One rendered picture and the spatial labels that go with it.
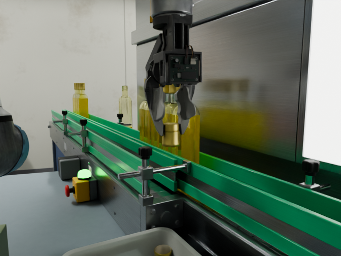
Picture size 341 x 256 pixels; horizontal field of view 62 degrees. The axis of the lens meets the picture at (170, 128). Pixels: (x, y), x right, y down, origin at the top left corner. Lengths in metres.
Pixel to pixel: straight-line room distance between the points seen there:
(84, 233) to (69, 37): 3.24
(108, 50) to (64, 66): 0.58
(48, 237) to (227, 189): 0.50
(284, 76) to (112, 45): 3.36
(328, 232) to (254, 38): 0.46
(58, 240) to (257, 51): 0.68
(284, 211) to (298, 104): 0.25
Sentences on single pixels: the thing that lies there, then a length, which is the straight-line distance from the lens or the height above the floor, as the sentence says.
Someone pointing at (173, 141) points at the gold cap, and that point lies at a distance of 0.55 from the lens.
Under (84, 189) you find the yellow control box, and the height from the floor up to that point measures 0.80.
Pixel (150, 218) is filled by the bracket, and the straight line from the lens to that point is 0.65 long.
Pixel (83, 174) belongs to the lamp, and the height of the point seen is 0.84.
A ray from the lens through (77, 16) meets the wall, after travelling 3.93.
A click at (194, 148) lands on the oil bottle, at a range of 0.73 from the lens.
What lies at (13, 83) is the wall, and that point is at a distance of 3.90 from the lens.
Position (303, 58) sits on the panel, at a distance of 0.64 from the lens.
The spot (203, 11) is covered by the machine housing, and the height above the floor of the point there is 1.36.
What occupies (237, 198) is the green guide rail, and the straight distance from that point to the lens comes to 0.55.
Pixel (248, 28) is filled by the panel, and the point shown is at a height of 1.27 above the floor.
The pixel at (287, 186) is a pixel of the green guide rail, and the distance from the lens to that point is 0.56.
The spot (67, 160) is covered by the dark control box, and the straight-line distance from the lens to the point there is 1.27.
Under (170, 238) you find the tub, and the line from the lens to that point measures 0.63.
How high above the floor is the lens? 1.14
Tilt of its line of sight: 8 degrees down
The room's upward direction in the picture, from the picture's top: straight up
